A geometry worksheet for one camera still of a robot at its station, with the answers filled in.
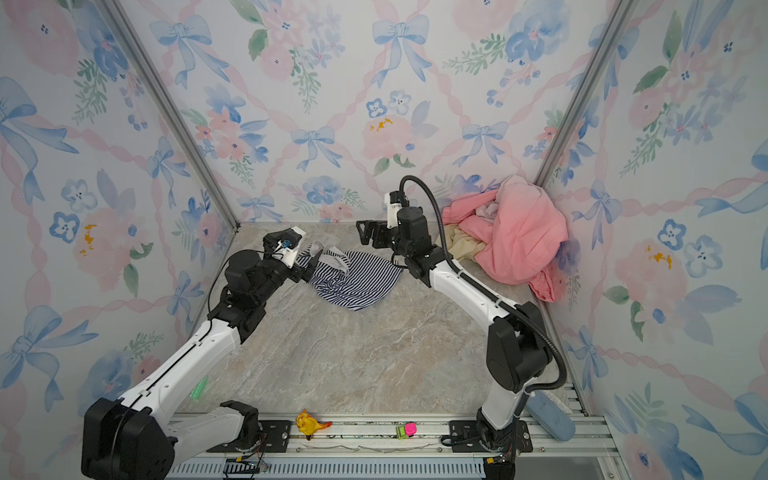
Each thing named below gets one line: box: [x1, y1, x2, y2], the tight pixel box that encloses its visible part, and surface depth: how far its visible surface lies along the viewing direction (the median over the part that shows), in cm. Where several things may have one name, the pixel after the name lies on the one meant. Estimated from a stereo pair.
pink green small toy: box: [395, 422, 417, 439], surface depth 75 cm
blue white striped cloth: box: [296, 240, 404, 311], surface depth 105 cm
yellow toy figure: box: [295, 409, 333, 441], surface depth 75 cm
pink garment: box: [441, 176, 569, 303], surface depth 99 cm
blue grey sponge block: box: [525, 390, 576, 442], surface depth 76 cm
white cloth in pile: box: [474, 202, 499, 224], surface depth 112 cm
